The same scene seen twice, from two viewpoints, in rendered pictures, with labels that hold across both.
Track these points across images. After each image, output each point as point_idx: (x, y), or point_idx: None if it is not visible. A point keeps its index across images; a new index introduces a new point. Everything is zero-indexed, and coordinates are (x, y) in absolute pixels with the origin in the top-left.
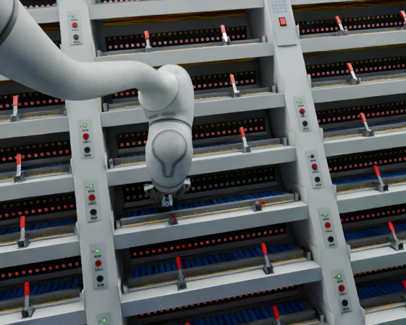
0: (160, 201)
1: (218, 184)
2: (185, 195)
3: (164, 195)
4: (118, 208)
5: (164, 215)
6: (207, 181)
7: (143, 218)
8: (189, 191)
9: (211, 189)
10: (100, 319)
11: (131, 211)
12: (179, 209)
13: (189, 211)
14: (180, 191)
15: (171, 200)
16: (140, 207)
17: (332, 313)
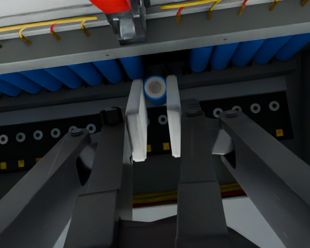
0: (186, 101)
1: None
2: (97, 109)
3: (172, 136)
4: (294, 73)
5: (167, 33)
6: (30, 152)
7: (266, 22)
8: (86, 121)
9: (19, 125)
10: None
11: (271, 63)
12: (105, 64)
13: (53, 49)
14: (64, 180)
15: (134, 105)
16: (242, 76)
17: None
